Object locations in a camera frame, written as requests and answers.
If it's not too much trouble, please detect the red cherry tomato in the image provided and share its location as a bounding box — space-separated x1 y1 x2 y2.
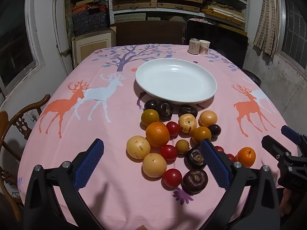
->
227 154 236 162
215 145 224 152
160 145 178 161
162 168 182 188
166 122 181 138

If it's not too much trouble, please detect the small mandarin orange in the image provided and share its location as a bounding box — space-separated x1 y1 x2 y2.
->
236 147 256 168

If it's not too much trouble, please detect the dark purple plum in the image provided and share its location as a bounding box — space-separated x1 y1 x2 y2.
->
144 99 157 111
208 124 222 137

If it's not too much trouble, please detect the orange yellow plum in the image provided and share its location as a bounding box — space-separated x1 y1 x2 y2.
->
192 126 212 144

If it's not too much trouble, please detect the small brown longan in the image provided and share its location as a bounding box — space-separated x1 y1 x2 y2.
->
175 139 190 155

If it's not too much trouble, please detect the pale orange round fruit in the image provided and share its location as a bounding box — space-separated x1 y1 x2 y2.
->
199 110 218 127

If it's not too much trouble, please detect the striped pepino melon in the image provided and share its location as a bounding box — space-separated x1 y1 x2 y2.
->
178 114 197 134

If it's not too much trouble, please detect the yellow round pear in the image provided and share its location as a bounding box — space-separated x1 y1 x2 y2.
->
142 153 167 178

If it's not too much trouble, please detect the large orange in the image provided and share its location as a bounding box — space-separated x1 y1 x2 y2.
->
146 122 170 148

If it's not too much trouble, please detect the pale yellow round fruit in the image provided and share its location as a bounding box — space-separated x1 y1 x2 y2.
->
126 136 151 159

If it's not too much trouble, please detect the olive yellow plum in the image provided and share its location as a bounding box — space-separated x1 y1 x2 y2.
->
141 109 160 127

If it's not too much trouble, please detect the person's right hand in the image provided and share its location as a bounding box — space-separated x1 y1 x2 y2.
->
280 188 291 217

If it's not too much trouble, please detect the black stool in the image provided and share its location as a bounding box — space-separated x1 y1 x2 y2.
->
242 69 261 87

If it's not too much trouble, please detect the wooden chair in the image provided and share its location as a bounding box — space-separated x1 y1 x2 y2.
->
1 94 50 223

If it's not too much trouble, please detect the right window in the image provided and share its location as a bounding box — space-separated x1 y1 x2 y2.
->
277 0 306 75

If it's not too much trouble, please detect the window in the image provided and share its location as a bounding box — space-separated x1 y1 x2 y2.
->
1 0 42 102
277 0 306 75

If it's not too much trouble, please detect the beige hanging curtain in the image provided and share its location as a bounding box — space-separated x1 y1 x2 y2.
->
253 0 279 58

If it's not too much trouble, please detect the black chair back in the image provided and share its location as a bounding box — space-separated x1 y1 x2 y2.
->
185 20 248 69

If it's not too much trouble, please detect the white oval plate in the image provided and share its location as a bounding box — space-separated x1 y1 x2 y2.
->
135 58 218 104

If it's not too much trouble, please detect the pink deer tablecloth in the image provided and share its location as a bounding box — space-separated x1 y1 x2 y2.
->
18 44 298 229

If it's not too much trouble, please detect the white metal shelf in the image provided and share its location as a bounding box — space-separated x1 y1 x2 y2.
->
108 0 250 31

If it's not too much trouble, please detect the left window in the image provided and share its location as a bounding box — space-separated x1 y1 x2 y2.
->
1 0 42 102

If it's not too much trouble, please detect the framed cardboard panel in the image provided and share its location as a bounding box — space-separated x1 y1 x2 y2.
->
72 27 116 68

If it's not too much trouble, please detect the dark brown chair back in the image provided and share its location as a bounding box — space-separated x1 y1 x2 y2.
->
114 21 183 46

